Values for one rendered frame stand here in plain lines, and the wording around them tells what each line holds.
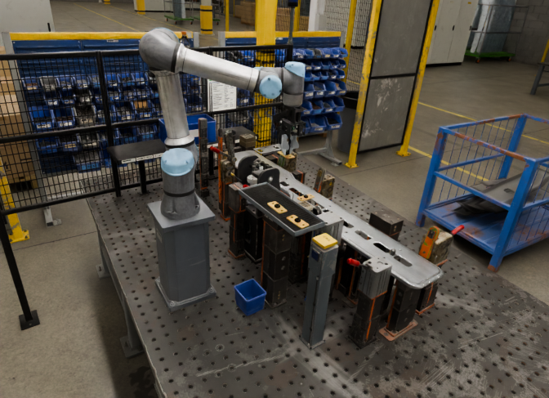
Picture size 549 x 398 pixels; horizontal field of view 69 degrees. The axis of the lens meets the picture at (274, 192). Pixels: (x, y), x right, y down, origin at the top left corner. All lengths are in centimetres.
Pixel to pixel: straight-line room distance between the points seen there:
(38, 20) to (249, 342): 719
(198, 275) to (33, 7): 689
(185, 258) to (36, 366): 131
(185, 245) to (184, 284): 19
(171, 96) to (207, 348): 93
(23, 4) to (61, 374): 650
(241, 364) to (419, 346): 68
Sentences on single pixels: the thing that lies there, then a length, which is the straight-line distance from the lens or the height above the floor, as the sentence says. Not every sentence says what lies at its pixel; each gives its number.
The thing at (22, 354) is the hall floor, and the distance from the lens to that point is 278.
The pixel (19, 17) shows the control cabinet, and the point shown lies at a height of 124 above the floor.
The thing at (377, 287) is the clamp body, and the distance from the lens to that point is 146.
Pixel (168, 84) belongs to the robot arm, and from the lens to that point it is 153.
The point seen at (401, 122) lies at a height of 46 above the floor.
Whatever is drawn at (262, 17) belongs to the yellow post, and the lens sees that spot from 283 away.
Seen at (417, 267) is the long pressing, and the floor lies 100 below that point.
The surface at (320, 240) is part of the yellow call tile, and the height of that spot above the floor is 116.
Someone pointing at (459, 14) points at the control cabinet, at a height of 147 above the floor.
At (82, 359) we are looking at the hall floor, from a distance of 263.
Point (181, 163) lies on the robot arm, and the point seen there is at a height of 132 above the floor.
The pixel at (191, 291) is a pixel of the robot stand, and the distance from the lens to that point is 173.
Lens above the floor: 189
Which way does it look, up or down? 27 degrees down
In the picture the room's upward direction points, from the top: 3 degrees clockwise
